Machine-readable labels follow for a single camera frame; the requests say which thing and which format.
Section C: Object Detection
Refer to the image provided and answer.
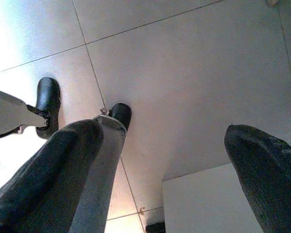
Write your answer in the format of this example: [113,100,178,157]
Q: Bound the black robot foot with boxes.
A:
[108,103,132,133]
[35,77,62,140]

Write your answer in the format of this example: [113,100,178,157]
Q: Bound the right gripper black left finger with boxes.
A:
[0,118,105,233]

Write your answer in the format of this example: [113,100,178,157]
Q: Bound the black robot left foot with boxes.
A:
[35,77,62,140]

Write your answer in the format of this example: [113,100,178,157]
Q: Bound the white fridge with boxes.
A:
[162,162,265,233]

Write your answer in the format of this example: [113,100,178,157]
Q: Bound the silver robot left leg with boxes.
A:
[0,87,50,139]

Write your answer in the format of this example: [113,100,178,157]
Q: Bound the silver robot leg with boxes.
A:
[69,115,126,233]
[0,87,50,139]

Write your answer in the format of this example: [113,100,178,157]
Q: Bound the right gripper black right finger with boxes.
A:
[224,124,291,233]

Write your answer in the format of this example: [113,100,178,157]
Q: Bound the black robot right foot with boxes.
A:
[108,103,132,133]

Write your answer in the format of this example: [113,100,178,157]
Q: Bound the silver robot right leg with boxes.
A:
[69,115,126,233]

